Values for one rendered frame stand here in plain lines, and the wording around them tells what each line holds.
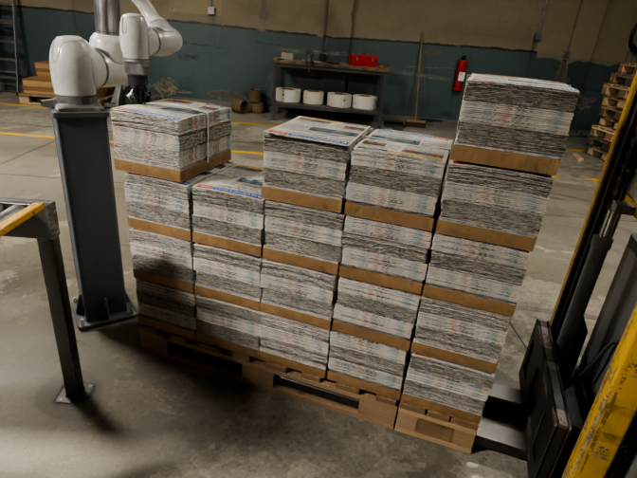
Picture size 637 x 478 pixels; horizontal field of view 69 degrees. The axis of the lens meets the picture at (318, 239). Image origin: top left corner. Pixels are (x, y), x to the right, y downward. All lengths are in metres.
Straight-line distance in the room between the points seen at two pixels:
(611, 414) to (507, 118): 0.86
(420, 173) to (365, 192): 0.18
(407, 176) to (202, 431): 1.18
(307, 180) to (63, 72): 1.09
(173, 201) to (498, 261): 1.15
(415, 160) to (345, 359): 0.80
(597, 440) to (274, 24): 7.51
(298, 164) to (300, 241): 0.27
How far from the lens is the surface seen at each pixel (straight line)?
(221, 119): 1.95
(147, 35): 1.98
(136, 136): 1.82
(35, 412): 2.12
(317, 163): 1.50
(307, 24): 8.23
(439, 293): 1.56
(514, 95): 1.39
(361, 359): 1.77
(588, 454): 1.67
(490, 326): 1.62
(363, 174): 1.46
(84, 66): 2.14
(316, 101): 7.73
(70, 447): 1.95
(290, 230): 1.62
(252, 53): 8.30
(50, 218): 1.73
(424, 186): 1.44
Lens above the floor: 1.38
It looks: 24 degrees down
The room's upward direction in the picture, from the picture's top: 5 degrees clockwise
